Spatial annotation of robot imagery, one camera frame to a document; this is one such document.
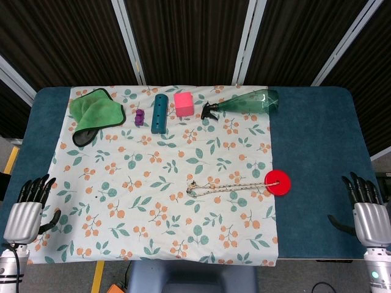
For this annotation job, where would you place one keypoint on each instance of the green spray bottle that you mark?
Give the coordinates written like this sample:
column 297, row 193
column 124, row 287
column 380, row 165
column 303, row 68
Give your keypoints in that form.
column 244, row 104

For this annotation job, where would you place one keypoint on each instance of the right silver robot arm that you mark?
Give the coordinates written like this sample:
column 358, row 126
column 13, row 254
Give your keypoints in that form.
column 377, row 268

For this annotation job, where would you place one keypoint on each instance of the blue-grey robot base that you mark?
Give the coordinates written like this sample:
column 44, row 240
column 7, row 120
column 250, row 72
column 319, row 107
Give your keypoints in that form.
column 192, row 279

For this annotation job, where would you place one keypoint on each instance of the teal half-cylinder block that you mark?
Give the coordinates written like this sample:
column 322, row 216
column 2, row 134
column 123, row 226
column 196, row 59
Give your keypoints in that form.
column 159, row 113

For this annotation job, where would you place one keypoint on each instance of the floral printed tablecloth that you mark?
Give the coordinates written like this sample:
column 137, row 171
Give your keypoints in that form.
column 171, row 171

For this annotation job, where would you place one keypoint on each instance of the folding partition screen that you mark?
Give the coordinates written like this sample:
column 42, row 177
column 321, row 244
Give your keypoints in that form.
column 195, row 39

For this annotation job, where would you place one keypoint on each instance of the green microfiber cloth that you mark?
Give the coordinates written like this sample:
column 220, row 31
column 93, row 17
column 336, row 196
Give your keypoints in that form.
column 97, row 114

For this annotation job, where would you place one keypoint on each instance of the orange box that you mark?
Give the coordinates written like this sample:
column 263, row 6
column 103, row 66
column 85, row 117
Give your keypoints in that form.
column 114, row 289

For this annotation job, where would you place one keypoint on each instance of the red disc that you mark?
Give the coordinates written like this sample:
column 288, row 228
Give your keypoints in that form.
column 277, row 182

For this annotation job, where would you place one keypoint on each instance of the pink cube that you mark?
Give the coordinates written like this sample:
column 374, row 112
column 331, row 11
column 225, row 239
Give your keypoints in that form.
column 184, row 104

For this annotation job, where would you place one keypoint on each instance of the purple small toy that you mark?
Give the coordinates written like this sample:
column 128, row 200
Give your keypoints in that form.
column 140, row 117

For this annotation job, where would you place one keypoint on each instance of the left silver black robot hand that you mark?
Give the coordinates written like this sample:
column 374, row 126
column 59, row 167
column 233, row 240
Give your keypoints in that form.
column 23, row 218

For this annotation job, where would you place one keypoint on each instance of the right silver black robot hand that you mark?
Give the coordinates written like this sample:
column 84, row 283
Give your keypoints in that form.
column 368, row 222

